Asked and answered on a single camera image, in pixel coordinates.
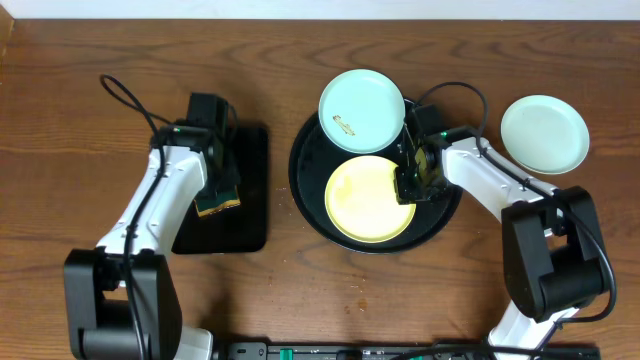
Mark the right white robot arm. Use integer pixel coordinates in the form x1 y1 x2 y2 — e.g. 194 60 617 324
395 127 617 359

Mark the black cable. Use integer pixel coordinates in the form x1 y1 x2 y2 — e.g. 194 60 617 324
98 73 174 360
414 81 618 324

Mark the black round tray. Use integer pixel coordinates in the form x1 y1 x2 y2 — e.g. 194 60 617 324
288 114 462 254

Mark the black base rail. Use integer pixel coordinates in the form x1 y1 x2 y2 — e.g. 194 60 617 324
211 342 602 360

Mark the right black cable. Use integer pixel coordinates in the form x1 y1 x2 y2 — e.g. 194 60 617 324
414 81 618 324

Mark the left black cable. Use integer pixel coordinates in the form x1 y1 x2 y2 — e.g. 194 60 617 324
98 73 174 360

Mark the yellow plate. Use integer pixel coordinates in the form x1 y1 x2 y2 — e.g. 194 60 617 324
324 155 416 244

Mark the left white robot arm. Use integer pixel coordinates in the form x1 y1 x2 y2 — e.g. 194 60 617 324
63 124 235 359

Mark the light blue plate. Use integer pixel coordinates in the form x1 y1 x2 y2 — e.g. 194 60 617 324
318 69 405 154
500 95 590 175

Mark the black rectangular tray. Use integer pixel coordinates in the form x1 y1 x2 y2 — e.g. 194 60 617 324
172 127 269 254

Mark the yellow sponge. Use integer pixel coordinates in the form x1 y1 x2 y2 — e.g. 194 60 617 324
194 187 241 218

